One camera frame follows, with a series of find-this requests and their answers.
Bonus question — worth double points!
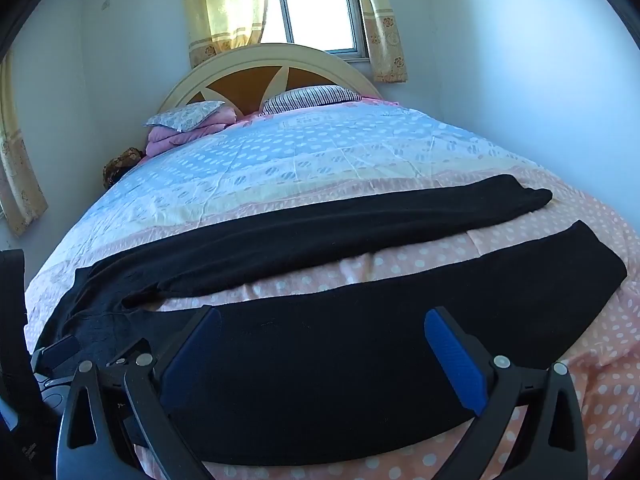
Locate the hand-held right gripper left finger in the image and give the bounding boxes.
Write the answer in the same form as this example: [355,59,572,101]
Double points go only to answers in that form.
[56,306,222,480]

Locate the cream wooden headboard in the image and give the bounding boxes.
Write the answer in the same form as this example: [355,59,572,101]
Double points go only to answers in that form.
[157,42,383,116]

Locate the small window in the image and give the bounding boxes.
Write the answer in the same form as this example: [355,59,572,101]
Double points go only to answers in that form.
[271,0,370,63]

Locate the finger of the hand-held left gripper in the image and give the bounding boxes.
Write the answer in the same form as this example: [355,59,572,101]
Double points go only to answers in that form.
[31,334,81,376]
[106,338,152,367]

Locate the floral grey pillow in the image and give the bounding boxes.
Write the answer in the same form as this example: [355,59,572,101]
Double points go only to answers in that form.
[144,100,226,128]

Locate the striped pillow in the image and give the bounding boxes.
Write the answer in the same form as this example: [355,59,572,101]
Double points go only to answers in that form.
[261,86,362,116]

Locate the yellow floral curtain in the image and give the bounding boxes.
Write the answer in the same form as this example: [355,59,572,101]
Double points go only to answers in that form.
[180,0,273,70]
[0,50,49,237]
[354,0,408,83]

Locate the brown plush toy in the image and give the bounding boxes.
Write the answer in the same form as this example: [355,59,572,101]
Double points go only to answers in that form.
[102,147,142,188]

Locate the black pants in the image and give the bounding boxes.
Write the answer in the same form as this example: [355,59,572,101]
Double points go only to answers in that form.
[42,174,628,467]

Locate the folded pink blanket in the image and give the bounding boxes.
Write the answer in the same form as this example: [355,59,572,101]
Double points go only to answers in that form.
[146,107,237,157]

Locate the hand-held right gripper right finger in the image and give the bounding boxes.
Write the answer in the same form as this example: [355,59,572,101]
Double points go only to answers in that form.
[424,307,588,480]

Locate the dotted pink and blue bedspread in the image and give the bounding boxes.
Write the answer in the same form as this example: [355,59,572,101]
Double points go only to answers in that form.
[24,99,640,480]

